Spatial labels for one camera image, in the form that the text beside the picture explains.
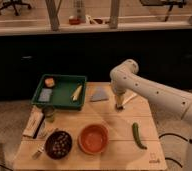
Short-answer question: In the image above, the grey triangular towel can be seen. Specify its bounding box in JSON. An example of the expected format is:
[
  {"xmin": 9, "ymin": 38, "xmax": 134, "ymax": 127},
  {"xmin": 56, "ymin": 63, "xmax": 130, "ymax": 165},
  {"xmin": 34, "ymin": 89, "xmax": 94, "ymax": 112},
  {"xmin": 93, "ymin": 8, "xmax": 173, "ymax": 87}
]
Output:
[{"xmin": 90, "ymin": 87, "xmax": 109, "ymax": 102}]

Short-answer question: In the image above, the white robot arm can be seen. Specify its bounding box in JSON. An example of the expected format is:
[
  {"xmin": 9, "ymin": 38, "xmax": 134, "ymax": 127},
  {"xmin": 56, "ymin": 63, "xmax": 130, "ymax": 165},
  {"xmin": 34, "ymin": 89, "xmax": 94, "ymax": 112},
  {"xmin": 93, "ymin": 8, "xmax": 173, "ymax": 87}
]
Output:
[{"xmin": 110, "ymin": 59, "xmax": 192, "ymax": 171}]

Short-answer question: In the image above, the red bowl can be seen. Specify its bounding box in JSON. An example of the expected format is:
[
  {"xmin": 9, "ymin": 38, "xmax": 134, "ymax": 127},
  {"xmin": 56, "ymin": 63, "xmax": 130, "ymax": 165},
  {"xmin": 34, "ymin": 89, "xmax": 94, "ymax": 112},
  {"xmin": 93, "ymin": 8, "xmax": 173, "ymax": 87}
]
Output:
[{"xmin": 78, "ymin": 124, "xmax": 109, "ymax": 155}]

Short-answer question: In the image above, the dark bowl with nuts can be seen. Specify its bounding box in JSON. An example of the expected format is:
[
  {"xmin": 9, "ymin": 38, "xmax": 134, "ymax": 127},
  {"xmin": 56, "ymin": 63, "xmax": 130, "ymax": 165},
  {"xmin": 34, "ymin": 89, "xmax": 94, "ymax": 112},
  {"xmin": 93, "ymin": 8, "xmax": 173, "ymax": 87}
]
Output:
[{"xmin": 44, "ymin": 131, "xmax": 73, "ymax": 159}]

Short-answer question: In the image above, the yellow corn cob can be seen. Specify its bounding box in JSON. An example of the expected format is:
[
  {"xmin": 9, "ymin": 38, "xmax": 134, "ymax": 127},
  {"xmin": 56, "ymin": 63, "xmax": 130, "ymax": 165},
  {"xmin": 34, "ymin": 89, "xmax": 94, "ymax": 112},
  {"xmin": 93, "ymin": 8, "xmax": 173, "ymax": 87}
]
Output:
[{"xmin": 71, "ymin": 85, "xmax": 83, "ymax": 101}]

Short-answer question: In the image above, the green plastic tray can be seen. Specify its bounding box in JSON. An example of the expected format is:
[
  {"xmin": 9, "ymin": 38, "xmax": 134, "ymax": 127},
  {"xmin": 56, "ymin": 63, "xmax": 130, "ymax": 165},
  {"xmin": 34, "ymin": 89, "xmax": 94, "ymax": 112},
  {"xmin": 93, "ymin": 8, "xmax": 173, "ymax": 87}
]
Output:
[{"xmin": 32, "ymin": 74, "xmax": 87, "ymax": 110}]

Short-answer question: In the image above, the small glass jar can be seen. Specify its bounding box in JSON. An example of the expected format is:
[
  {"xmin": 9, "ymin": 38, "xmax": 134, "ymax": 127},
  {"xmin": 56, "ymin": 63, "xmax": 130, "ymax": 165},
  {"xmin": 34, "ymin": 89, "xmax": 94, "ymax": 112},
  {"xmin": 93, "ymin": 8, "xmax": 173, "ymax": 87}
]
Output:
[{"xmin": 42, "ymin": 106, "xmax": 55, "ymax": 122}]

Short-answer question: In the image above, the orange sponge cube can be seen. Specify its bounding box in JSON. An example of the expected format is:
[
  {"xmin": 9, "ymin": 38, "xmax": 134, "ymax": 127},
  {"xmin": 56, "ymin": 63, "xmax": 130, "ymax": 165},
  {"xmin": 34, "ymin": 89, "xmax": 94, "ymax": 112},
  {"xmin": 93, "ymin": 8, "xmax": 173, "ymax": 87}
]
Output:
[{"xmin": 45, "ymin": 78, "xmax": 55, "ymax": 88}]

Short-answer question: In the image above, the grey sponge pad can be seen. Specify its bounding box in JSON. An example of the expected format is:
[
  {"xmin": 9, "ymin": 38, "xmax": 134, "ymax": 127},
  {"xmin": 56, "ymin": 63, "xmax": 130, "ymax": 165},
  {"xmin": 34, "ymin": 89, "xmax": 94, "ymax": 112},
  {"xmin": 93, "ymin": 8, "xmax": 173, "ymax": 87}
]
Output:
[{"xmin": 38, "ymin": 88, "xmax": 52, "ymax": 102}]

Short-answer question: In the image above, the red white object on floor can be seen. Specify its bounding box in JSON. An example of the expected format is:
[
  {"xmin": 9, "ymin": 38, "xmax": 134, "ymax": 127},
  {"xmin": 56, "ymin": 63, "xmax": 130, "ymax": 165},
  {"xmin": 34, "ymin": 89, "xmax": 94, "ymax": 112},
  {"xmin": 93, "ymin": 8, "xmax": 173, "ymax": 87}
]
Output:
[{"xmin": 68, "ymin": 0, "xmax": 87, "ymax": 26}]

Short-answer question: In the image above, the metal fork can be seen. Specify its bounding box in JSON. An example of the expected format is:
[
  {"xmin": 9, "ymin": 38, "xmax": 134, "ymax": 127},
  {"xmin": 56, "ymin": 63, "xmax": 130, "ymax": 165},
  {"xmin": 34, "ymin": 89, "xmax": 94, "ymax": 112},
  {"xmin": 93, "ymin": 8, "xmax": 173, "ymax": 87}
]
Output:
[{"xmin": 31, "ymin": 127, "xmax": 59, "ymax": 160}]

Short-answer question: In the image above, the black cable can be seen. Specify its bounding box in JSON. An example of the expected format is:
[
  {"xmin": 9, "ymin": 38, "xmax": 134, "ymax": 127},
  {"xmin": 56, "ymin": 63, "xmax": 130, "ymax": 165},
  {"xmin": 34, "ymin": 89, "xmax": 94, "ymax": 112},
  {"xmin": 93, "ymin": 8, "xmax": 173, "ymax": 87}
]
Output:
[{"xmin": 158, "ymin": 132, "xmax": 192, "ymax": 171}]

